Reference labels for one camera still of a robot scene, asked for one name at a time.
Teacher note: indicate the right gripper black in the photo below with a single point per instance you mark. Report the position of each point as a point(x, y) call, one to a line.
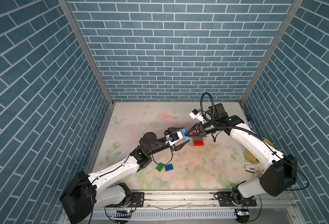
point(192, 128)

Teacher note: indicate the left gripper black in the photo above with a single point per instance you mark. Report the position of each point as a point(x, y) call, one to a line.
point(171, 130)

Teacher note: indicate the green long lego brick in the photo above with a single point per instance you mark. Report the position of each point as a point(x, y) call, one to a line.
point(198, 139)

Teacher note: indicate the light blue lego brick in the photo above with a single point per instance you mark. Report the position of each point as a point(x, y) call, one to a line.
point(183, 132)

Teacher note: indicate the red lego brick front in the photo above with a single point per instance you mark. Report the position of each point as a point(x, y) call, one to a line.
point(198, 143)

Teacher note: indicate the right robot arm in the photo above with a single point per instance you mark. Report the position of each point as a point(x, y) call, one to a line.
point(280, 171)

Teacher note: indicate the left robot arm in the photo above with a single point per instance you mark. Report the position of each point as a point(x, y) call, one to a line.
point(86, 192)

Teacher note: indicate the dark blue lego brick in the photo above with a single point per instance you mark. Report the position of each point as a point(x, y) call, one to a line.
point(168, 167)

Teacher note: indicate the green square lego brick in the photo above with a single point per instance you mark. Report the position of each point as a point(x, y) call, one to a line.
point(160, 167)

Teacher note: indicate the yellow pen cup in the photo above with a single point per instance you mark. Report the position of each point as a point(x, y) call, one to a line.
point(250, 157)

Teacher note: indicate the white small clip device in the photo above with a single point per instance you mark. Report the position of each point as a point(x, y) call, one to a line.
point(250, 169)

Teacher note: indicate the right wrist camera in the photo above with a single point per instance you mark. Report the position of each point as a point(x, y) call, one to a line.
point(196, 114)

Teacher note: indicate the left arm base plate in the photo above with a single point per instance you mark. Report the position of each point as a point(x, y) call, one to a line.
point(135, 200)

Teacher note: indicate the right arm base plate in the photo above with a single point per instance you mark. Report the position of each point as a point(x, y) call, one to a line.
point(226, 199)

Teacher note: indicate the aluminium front rail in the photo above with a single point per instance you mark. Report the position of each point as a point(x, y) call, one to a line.
point(172, 199)

